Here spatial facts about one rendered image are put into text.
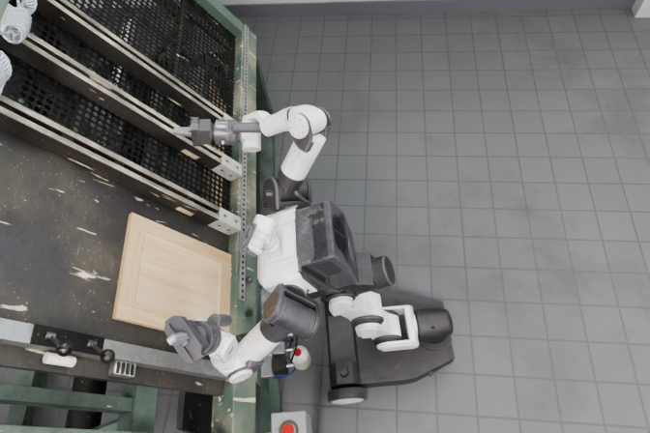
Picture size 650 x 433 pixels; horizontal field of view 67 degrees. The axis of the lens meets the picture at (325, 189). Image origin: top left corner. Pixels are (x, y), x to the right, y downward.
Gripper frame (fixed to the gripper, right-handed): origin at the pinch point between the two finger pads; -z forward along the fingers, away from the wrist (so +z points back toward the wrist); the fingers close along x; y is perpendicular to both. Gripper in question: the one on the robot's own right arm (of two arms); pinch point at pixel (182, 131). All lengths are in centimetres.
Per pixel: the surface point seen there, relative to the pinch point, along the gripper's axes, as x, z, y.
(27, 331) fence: -1, -35, 66
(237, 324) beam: -55, 18, 50
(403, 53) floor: -119, 146, -177
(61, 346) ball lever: 4, -24, 71
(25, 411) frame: -153, -89, 59
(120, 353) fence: -21, -16, 67
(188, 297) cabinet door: -41, 0, 43
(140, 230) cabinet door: -24.1, -15.1, 24.8
